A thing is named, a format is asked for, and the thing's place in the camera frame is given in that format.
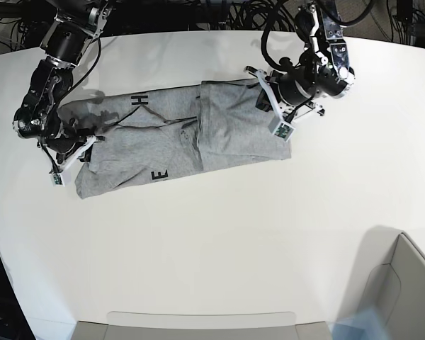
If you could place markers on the grey chair at bottom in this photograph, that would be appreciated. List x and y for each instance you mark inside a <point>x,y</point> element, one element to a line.
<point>131,325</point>

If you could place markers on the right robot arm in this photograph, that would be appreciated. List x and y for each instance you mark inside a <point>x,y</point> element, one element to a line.
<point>76,25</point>

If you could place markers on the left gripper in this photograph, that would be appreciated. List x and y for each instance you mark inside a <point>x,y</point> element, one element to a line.
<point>263,103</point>

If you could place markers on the grey T-shirt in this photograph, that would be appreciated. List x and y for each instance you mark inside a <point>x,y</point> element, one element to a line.
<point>167,134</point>

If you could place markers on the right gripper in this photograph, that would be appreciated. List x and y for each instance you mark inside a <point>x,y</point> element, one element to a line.
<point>84,155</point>

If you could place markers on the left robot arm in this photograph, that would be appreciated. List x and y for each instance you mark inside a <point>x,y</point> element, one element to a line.
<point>323,68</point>

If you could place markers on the blue blurred object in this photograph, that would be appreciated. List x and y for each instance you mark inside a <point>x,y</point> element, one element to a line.
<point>364,325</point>

